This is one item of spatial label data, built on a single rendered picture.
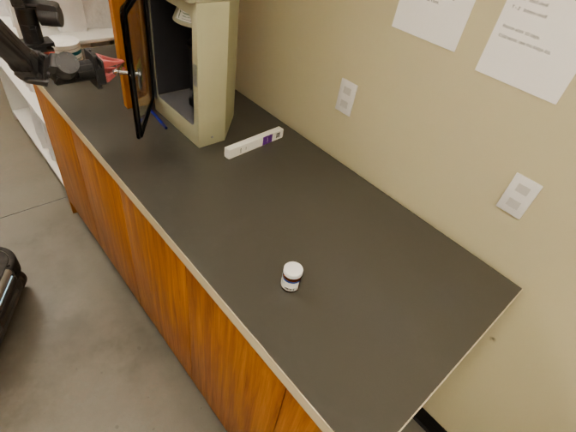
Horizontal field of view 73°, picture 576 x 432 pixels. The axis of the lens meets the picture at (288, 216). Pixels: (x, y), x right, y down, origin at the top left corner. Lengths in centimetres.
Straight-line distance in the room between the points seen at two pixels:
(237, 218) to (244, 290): 26
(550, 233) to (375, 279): 47
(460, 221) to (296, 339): 66
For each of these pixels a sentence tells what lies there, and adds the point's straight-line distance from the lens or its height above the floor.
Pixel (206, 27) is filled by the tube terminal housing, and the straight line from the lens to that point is 128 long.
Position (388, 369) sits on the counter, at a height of 94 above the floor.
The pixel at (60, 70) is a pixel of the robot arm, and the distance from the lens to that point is 125.
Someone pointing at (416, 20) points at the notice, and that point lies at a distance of 125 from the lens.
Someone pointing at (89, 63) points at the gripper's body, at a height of 123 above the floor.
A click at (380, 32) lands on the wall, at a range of 132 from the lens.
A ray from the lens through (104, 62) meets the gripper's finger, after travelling 133.
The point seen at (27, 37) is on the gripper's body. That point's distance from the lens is 158.
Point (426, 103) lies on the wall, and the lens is 125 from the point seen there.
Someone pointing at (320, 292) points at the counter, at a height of 94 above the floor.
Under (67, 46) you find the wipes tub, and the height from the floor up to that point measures 109.
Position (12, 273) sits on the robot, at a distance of 215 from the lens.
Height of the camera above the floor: 173
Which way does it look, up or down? 42 degrees down
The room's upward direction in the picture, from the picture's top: 11 degrees clockwise
